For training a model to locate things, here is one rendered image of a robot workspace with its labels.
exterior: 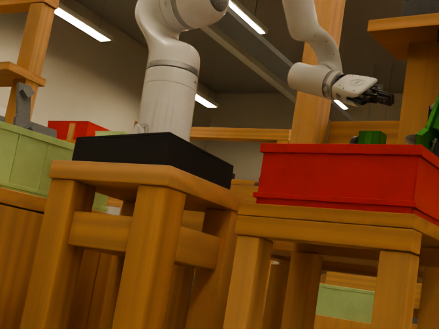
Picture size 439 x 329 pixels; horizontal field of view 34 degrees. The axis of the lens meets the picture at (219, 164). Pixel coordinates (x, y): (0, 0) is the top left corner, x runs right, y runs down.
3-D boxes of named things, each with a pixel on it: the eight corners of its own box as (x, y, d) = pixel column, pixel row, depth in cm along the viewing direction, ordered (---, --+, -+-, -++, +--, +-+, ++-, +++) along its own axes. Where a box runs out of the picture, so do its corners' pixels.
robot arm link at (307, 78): (339, 94, 214) (321, 101, 208) (304, 85, 222) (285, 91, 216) (341, 66, 210) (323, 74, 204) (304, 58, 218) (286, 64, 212)
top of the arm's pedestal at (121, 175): (166, 185, 135) (170, 164, 135) (47, 177, 152) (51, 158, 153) (250, 216, 161) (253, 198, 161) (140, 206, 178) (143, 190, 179)
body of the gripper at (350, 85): (325, 81, 202) (359, 90, 195) (345, 66, 208) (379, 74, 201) (327, 105, 206) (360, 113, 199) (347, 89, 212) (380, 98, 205)
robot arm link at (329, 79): (320, 78, 204) (328, 80, 202) (338, 65, 209) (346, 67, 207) (322, 104, 208) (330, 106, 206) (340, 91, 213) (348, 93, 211)
